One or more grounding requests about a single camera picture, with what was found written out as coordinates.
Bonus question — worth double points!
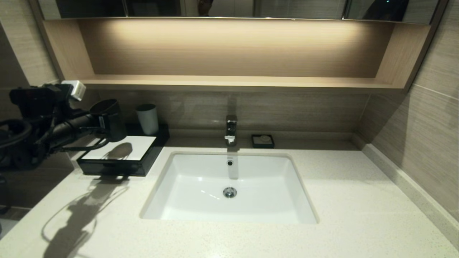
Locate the black cup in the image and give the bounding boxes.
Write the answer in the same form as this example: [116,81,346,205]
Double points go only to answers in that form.
[90,99,127,143]

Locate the black pull-out drawer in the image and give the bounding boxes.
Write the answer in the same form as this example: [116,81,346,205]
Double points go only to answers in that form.
[77,160,145,176]

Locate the black drawer box case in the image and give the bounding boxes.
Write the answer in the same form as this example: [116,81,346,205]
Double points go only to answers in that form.
[76,124,171,177]

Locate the white cup with dark rim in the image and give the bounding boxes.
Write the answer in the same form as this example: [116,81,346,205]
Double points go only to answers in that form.
[136,104,159,136]

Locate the white sink basin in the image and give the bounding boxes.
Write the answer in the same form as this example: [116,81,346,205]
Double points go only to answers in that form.
[140,152,320,225]

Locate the chrome faucet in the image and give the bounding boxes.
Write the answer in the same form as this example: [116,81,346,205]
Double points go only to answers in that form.
[225,115,238,147]

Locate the black soap dish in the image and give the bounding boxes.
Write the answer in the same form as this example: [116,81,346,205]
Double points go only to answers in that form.
[251,134,275,149]

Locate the mirror cabinet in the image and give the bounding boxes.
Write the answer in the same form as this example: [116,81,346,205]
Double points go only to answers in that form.
[36,0,441,25]

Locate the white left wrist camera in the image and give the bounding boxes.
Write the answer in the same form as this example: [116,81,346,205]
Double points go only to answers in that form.
[62,80,87,101]

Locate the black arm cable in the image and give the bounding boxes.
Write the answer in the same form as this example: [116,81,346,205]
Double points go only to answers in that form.
[0,118,110,153]

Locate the wooden wall shelf niche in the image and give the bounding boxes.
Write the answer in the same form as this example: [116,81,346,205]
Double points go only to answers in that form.
[30,17,449,94]

